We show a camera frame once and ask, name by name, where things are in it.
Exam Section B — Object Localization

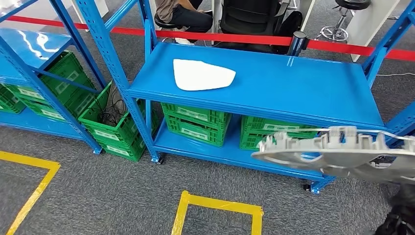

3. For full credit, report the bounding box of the grey plastic wheel hubcap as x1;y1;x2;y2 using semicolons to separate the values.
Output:
251;125;415;186

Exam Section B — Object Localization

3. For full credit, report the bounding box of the white plastic cover part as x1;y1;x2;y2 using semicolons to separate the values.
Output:
172;58;237;92

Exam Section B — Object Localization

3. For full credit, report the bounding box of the blue steel shelf rack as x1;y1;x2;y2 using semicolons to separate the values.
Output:
0;0;108;155
74;0;415;195

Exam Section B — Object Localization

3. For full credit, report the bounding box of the red barrier belt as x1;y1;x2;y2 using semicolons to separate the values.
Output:
6;15;415;62

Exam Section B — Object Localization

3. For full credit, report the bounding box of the yellow floor tape square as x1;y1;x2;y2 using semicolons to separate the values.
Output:
171;190;264;235
0;150;61;235

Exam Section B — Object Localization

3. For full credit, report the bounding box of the person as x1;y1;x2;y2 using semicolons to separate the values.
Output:
155;0;214;46

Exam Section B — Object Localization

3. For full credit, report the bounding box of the black round chrome stool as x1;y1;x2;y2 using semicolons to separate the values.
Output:
316;0;372;42
154;13;182;30

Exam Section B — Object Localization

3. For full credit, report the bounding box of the black office chair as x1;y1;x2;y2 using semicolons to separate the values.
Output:
220;0;291;54

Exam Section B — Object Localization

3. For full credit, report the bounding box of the black backpack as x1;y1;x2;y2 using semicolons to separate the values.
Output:
274;10;304;54

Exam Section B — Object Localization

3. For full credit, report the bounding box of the white cabinet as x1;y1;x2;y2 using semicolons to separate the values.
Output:
69;0;109;32

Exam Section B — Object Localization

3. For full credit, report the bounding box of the dark bag with cables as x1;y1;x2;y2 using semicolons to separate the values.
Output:
95;81;130;128

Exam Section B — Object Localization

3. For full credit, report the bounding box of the black stanchion post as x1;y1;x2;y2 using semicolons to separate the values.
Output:
287;30;309;57

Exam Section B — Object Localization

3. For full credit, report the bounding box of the white floor cable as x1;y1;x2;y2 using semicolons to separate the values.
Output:
376;71;415;78

